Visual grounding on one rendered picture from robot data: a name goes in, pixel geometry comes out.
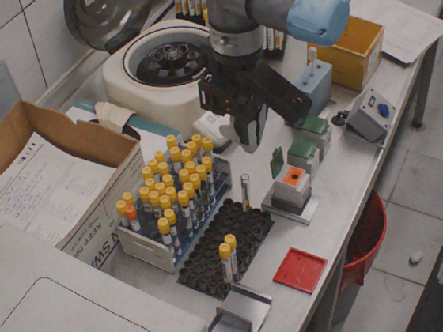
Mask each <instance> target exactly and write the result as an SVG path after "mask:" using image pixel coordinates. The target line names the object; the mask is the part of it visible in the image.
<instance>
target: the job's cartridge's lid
mask: <svg viewBox="0 0 443 332"><path fill-rule="evenodd" d="M283 165H284V159H283V154H282V147H281V146H279V147H278V149H277V147H276V148H275V150H274V151H273V153H272V159H271V161H270V167H271V175H272V179H275V178H276V176H277V175H278V174H279V173H280V171H281V170H282V166H283Z"/></svg>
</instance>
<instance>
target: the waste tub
mask: <svg viewBox="0 0 443 332"><path fill-rule="evenodd" d="M349 16H350V17H349V20H348V22H347V26H346V28H345V31H343V33H342V35H341V36H340V39H339V41H337V42H336V43H335V44H334V45H332V46H330V47H321V46H317V45H315V44H312V43H307V67H308V65H309V64H310V62H311V61H310V60H308V52H309V48H310V47H315V48H316V49H317V55H316V56H317V59H318V60H320V61H322V62H326V63H330V64H332V76H331V83H332V84H336V85H339V86H342V87H344V88H347V89H351V90H354V91H356V92H359V93H362V91H363V89H364V88H365V87H366V84H367V83H368V82H369V80H370V78H371V76H373V72H374V71H375V70H376V69H377V66H378V65H379V63H380V61H381V55H382V54H381V50H382V46H383V38H384V28H385V26H384V25H380V24H377V23H375V22H372V21H369V20H366V19H363V18H360V17H356V16H352V15H349Z"/></svg>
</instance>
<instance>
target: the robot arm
mask: <svg viewBox="0 0 443 332"><path fill-rule="evenodd" d="M351 1H352V0H206V12H207V19H208V25H209V33H210V34H209V36H208V38H207V39H206V40H204V41H203V42H201V44H200V51H201V52H204V53H207V56H208V63H209V68H208V70H207V71H206V72H205V73H204V74H203V77H202V78H201V79H200V80H199V82H198V87H199V99H200V104H201V108H202V109H204V110H207V111H210V112H212V113H213V114H215V115H220V116H222V117H224V116H225V114H228V115H229V124H228V125H220V126H219V127H218V131H219V133H220V134H221V135H222V136H224V137H225V138H228V139H229V140H231V141H234V142H236V143H237V144H238V145H240V146H241V147H242V149H243V150H244V151H245V152H246V153H249V154H253V153H254V152H255V151H256V150H257V148H258V146H259V145H260V142H261V138H262V136H263V131H264V127H265V122H266V120H267V113H268V109H269V108H270V109H271V110H272V111H274V112H275V113H276V114H278V115H279V116H281V117H282V118H283V119H285V120H286V121H287V122H288V123H289V124H290V125H291V126H296V125H297V124H299V123H300V122H301V121H302V120H303V119H304V118H305V116H306V114H307V112H308V111H309V109H310V107H311V106H312V100H311V99H310V98H309V97H308V96H306V95H305V94H304V93H303V92H302V91H301V90H299V89H298V88H297V87H295V86H294V85H293V84H292V83H291V82H290V81H288V80H287V79H286V78H285V77H283V76H282V75H281V74H280V73H279V72H277V71H275V70H274V69H272V68H271V67H270V66H268V65H267V64H266V63H265V62H264V61H263V60H262V59H260V57H261V55H262V54H263V44H264V34H263V26H265V27H268V28H272V29H274V30H276V31H279V32H281V33H284V34H287V35H288V36H292V37H293V38H295V39H296V40H300V41H304V42H308V43H312V44H315V45H317V46H321V47H330V46H332V45H334V44H335V43H336V42H337V41H339V39H340V36H341V35H342V33H343V31H345V28H346V26H347V22H348V20H349V17H350V16H349V15H350V3H349V2H351ZM208 75H211V76H208ZM207 76H208V77H207ZM205 78H206V79H205ZM202 91H203V92H204V94H205V100H206V103H203V94H202Z"/></svg>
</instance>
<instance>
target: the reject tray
mask: <svg viewBox="0 0 443 332"><path fill-rule="evenodd" d="M327 264H328V260H327V259H325V258H321V257H320V256H318V255H317V256H315V255H312V254H310V253H308V252H306V251H301V250H298V249H297V248H294V247H290V248H289V250H288V251H287V253H286V256H285V258H284V259H283V260H282V262H281V264H280V266H279V268H278V270H277V272H276V273H275V275H274V276H273V278H272V281H275V282H278V283H279V284H282V285H285V286H288V287H291V288H292V289H295V290H296V289H297V290H299V291H301V292H303V293H308V294H310V295H312V293H313V291H314V289H315V287H316V285H317V283H318V281H319V280H320V277H321V275H322V273H323V272H324V270H325V267H326V265H327Z"/></svg>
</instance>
